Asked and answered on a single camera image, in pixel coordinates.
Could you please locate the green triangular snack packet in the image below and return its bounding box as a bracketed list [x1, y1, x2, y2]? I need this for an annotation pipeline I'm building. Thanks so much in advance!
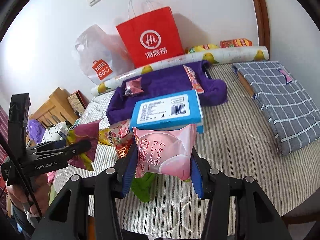
[131, 172, 156, 203]

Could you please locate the red gold snack packet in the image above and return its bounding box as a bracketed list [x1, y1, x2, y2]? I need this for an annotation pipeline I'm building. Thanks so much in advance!
[115, 139, 135, 158]

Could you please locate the yellow pink snack bag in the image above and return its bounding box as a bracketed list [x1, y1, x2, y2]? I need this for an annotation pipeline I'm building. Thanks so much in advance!
[98, 128, 115, 147]

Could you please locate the white strawberry candy packet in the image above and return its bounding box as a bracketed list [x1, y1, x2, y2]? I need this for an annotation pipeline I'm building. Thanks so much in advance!
[109, 119, 133, 145]

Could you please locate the magenta foil snack packet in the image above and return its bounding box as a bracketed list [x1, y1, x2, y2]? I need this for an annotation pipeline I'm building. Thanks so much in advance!
[124, 77, 144, 96]

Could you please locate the long red candy stick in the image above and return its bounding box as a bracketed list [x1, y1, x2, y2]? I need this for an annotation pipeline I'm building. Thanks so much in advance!
[183, 65, 204, 94]

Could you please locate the person's left hand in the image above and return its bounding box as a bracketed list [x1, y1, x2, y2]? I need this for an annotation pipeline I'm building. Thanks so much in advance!
[5, 173, 51, 218]

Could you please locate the purple plush toy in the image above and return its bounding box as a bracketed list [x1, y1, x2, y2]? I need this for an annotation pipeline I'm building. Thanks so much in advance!
[27, 119, 46, 144]

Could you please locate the white spotted pillow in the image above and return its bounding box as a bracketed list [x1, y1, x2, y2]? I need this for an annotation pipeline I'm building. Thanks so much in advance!
[41, 122, 68, 143]

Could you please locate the wooden headboard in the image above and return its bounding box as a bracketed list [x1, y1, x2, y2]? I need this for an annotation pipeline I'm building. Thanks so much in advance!
[29, 87, 78, 128]

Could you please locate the purple cloth basket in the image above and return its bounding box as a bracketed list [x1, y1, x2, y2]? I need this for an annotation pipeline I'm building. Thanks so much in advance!
[106, 60, 227, 125]

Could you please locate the patterned brown book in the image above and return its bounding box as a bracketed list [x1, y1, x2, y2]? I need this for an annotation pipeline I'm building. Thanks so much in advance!
[67, 90, 89, 117]

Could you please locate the striped quilted mattress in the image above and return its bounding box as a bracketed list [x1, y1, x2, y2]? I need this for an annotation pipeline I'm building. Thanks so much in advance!
[53, 62, 320, 240]

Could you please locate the blue tissue pack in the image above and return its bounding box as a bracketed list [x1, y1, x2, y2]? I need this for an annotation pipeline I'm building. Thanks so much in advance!
[130, 90, 204, 134]

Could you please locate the grey checked folded cloth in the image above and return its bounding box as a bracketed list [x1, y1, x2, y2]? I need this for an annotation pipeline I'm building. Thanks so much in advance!
[233, 61, 319, 156]

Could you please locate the white Miniso plastic bag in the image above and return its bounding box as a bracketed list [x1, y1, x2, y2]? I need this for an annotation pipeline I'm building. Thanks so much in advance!
[74, 24, 134, 85]

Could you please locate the red Haidilao paper bag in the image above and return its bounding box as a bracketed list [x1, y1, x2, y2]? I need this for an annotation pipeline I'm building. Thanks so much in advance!
[116, 0, 184, 68]

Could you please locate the yellow chips bag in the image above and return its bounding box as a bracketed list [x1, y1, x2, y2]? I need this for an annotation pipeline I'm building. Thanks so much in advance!
[186, 44, 219, 54]

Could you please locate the rolled lemon print mat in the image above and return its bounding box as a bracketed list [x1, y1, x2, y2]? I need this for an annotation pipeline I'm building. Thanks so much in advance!
[91, 46, 269, 96]

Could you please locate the red orange chips bag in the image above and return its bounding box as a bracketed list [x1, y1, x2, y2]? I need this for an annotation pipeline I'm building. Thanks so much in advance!
[220, 38, 253, 48]

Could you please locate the brown wooden door frame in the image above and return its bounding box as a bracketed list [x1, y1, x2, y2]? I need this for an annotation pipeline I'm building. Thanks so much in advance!
[253, 0, 271, 52]

